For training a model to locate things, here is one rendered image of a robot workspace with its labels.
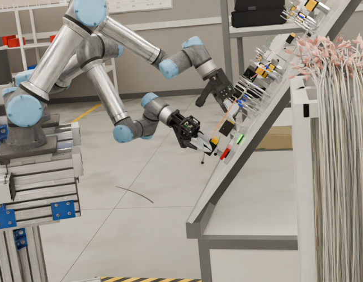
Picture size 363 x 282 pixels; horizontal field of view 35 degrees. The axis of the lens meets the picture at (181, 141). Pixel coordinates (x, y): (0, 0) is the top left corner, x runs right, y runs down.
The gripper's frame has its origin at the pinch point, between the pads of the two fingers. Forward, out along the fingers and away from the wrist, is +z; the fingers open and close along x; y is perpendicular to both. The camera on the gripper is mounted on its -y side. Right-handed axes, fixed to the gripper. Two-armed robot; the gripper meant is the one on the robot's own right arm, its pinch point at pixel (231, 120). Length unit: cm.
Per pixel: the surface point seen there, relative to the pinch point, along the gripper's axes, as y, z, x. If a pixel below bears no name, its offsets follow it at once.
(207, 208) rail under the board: -24.9, 23.8, -9.3
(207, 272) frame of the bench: -35, 42, -22
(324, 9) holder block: 50, -18, -5
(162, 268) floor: -98, 65, 120
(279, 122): 8, 43, 313
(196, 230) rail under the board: -29.5, 26.4, -23.3
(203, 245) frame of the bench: -30, 33, -23
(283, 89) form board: 22.7, -2.0, -32.9
